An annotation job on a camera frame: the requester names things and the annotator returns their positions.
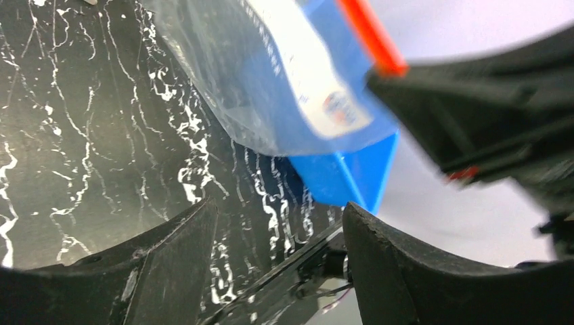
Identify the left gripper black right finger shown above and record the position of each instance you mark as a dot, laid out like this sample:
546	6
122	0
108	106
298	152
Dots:
399	279

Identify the aluminium front rail frame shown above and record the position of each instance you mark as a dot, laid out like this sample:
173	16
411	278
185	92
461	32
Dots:
318	270

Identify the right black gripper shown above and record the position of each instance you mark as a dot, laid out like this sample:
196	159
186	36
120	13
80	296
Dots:
507	115

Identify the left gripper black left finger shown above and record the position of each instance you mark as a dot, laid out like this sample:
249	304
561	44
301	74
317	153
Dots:
157	277

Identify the blue plastic bin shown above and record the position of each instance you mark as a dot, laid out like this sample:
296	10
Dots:
359	176

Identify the clear zip bag orange zipper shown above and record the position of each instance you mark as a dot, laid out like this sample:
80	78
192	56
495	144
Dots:
283	78

